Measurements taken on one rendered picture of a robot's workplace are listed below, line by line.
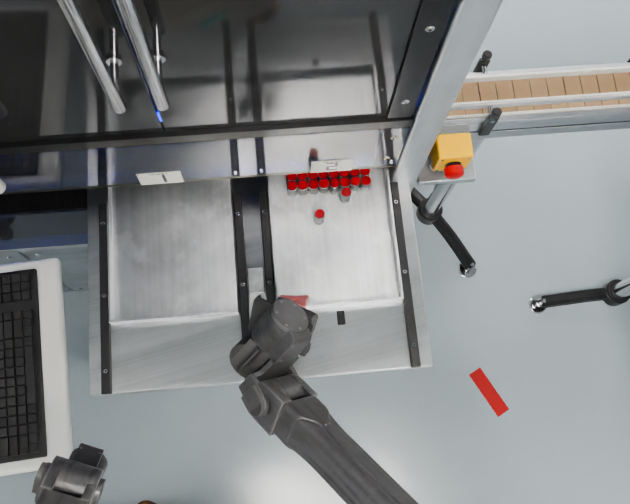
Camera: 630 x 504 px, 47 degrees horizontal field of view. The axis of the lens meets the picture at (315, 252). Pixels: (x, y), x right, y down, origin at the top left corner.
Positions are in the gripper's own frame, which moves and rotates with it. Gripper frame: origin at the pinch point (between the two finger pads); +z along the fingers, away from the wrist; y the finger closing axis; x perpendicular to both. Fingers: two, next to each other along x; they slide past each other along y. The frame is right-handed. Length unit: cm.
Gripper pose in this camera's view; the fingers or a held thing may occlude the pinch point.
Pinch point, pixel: (304, 300)
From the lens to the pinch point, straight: 119.6
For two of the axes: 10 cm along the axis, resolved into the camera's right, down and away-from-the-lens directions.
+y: -8.9, -3.8, 2.6
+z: 4.0, -3.9, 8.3
